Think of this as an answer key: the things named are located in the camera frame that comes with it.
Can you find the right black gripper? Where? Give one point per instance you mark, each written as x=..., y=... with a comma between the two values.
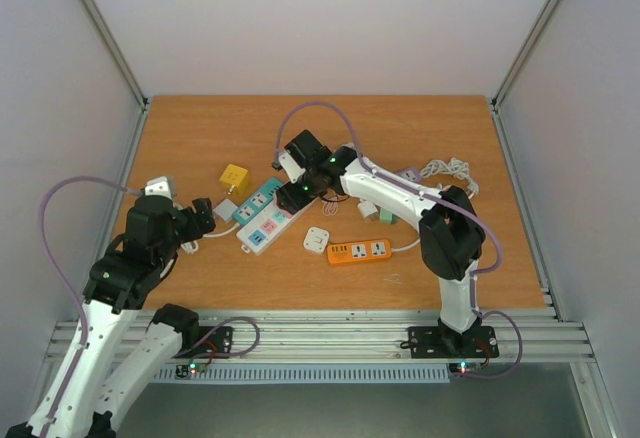
x=291, y=196

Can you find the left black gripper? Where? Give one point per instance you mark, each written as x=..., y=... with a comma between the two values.
x=196, y=229

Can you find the long white power strip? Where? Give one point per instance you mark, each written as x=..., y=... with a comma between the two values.
x=265, y=228

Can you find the pink cube socket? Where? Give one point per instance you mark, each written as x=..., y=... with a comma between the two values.
x=292, y=197

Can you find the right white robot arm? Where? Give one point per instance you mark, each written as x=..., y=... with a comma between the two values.
x=450, y=237

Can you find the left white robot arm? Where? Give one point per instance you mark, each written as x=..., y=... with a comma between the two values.
x=89, y=397

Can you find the grey plug adapter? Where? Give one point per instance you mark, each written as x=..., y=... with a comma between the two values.
x=225, y=210

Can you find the teal power strip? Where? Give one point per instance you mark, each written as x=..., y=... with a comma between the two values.
x=256, y=202

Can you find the yellow cube adapter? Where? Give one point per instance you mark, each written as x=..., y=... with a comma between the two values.
x=235, y=180

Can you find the white usb charger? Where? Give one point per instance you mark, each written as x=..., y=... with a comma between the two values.
x=367, y=209

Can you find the orange power strip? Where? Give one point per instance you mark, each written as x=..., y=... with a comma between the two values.
x=359, y=252

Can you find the green small adapter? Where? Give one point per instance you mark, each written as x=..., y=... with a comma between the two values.
x=387, y=217

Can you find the purple power strip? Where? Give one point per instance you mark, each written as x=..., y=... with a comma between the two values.
x=411, y=174

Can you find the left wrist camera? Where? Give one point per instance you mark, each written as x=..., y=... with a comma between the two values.
x=161, y=186

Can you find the white round switch socket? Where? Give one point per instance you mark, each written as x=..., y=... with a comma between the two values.
x=316, y=240

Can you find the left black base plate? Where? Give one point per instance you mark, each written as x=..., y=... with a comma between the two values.
x=218, y=342

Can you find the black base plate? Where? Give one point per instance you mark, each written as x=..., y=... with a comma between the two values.
x=218, y=342
x=430, y=342

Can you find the grey slotted cable duct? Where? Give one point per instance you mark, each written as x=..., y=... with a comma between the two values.
x=289, y=374

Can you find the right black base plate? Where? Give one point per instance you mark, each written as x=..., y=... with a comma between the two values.
x=430, y=342

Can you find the aluminium rail frame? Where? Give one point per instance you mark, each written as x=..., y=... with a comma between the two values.
x=310, y=311

